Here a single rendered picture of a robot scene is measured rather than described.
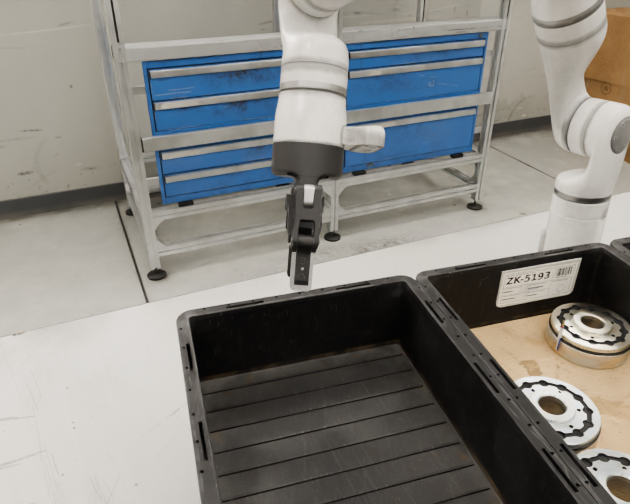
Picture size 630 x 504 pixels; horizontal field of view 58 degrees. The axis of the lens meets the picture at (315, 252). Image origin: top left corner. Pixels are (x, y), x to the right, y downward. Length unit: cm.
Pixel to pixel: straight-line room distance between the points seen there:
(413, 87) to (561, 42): 180
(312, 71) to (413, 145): 218
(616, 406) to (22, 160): 286
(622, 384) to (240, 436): 47
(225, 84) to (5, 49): 115
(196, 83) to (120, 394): 153
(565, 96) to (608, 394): 46
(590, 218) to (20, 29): 257
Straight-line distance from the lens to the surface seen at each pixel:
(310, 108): 58
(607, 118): 100
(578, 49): 91
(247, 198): 245
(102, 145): 318
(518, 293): 84
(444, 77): 274
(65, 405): 95
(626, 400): 79
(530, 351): 82
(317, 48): 59
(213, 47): 224
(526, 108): 435
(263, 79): 234
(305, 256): 55
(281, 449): 66
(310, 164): 57
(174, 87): 225
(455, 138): 288
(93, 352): 103
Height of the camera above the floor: 133
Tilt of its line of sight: 31 degrees down
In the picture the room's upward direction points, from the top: straight up
